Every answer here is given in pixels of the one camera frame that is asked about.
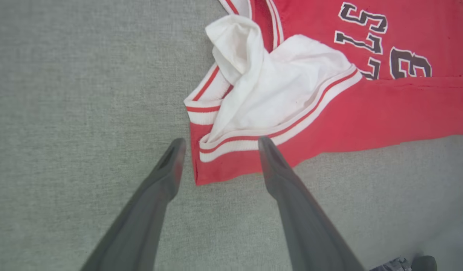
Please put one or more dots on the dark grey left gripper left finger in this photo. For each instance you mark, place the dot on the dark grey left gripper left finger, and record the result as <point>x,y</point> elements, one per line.
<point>141,226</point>

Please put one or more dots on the dark grey robot part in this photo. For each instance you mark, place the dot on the dark grey robot part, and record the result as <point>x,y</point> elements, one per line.
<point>423,264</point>

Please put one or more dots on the red white basketball jersey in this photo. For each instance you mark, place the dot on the red white basketball jersey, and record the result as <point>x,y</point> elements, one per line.
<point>367,113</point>

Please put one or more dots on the grey fabric sofa cushion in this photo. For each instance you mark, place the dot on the grey fabric sofa cushion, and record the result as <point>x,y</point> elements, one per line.
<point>65,94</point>

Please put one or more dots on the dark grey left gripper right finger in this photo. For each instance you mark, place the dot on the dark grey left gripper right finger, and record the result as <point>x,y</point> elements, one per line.
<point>306,233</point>

